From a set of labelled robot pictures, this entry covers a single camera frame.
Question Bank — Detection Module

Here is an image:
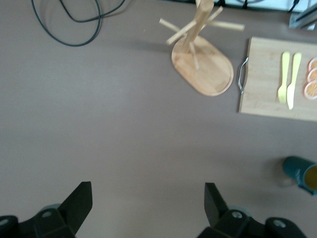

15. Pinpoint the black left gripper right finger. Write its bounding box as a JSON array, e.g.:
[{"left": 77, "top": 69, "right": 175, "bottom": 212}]
[{"left": 198, "top": 182, "right": 267, "bottom": 238}]

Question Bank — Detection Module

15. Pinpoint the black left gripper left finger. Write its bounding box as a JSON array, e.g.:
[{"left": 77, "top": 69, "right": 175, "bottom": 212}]
[{"left": 18, "top": 181, "right": 93, "bottom": 238}]

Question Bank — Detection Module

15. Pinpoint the dark green ribbed cup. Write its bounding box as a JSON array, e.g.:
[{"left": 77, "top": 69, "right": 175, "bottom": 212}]
[{"left": 282, "top": 155, "right": 317, "bottom": 196}]

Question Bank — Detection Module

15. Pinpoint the bamboo cutting board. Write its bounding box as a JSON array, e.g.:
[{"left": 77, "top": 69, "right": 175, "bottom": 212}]
[{"left": 238, "top": 36, "right": 317, "bottom": 122}]

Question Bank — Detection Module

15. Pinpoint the wooden mug tree stand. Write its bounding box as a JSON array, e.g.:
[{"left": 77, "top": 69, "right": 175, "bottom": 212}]
[{"left": 159, "top": 0, "right": 246, "bottom": 97}]

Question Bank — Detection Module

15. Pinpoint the yellow plastic knife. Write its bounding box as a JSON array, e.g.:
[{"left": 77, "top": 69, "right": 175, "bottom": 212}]
[{"left": 286, "top": 52, "right": 302, "bottom": 110}]

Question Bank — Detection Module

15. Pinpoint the yellow plastic fork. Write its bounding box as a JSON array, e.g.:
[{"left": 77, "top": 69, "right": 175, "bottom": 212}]
[{"left": 277, "top": 51, "right": 291, "bottom": 104}]

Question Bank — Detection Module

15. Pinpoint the black looped cable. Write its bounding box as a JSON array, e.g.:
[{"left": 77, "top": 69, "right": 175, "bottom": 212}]
[{"left": 31, "top": 0, "right": 127, "bottom": 47}]

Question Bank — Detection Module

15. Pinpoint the metal table edge bracket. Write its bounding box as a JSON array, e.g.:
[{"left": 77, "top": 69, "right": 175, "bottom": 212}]
[{"left": 288, "top": 4, "right": 317, "bottom": 30}]

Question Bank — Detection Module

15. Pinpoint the white table edge rail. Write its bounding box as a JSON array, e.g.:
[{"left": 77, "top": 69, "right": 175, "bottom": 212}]
[{"left": 212, "top": 0, "right": 317, "bottom": 13}]

